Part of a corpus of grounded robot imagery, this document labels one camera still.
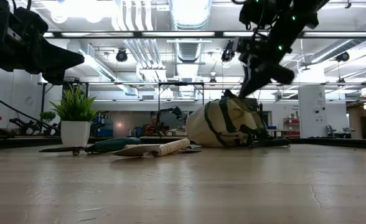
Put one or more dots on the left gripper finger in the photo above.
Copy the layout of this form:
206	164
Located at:
56	54
64	64

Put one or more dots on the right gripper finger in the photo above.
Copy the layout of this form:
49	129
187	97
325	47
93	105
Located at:
257	79
246	81

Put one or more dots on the beige green gardening bag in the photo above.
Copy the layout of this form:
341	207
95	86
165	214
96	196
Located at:
214	124

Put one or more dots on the black background robot arm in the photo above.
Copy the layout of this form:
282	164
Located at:
173	111

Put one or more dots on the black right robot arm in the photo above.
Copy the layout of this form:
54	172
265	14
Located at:
295	15

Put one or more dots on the black ceiling spotlight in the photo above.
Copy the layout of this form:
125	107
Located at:
228	53
121	55
342	56

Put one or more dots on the small round green plant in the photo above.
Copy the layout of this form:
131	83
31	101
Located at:
47	116

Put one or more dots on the red shelf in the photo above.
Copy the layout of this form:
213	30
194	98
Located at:
292	126

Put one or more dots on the black slanted rig beam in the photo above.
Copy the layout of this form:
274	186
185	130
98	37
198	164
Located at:
15	112

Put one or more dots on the green plant white pot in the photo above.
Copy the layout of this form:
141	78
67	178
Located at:
75	133

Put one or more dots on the white pillar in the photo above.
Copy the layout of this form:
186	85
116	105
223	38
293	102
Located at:
312	124

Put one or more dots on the blue storage boxes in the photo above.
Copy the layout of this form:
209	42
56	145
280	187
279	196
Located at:
103	126

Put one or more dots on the person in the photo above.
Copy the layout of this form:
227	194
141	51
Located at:
153	119

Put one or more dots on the black background rig frame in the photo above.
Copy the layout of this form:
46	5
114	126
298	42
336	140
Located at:
124	83

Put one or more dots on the black aluminium table frame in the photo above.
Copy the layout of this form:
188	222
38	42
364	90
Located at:
326	143

